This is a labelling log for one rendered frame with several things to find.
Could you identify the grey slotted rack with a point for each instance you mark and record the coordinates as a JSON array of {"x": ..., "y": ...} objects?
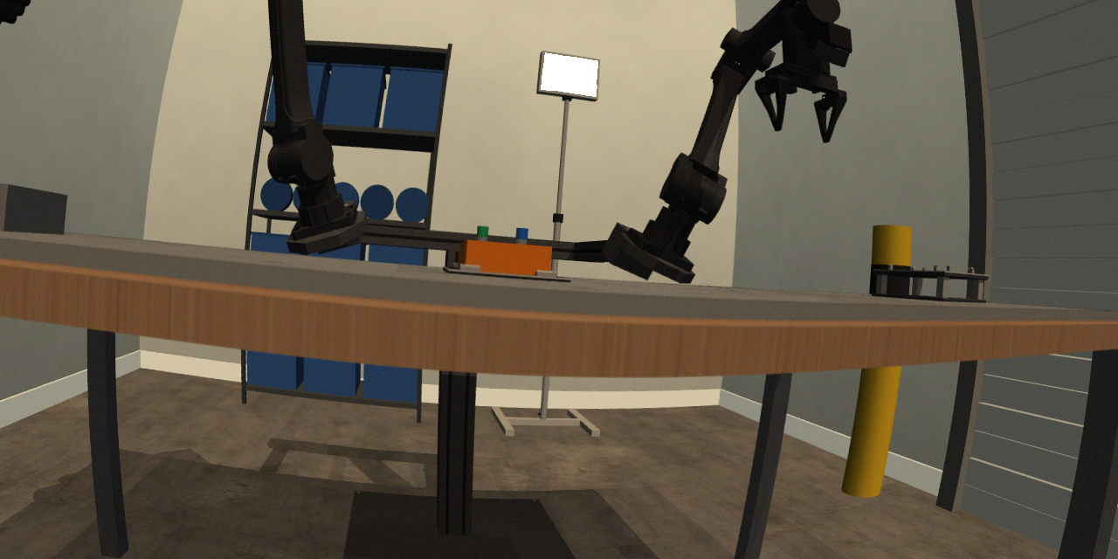
[{"x": 28, "y": 210}]

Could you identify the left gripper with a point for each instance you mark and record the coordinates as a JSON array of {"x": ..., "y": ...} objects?
[{"x": 796, "y": 76}]

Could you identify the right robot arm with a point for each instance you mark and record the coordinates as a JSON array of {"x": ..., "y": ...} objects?
[{"x": 310, "y": 157}]

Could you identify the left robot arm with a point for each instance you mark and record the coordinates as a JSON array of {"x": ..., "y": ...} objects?
[{"x": 685, "y": 189}]

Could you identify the beige perforated plate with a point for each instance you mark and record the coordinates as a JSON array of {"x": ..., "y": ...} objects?
[{"x": 428, "y": 286}]

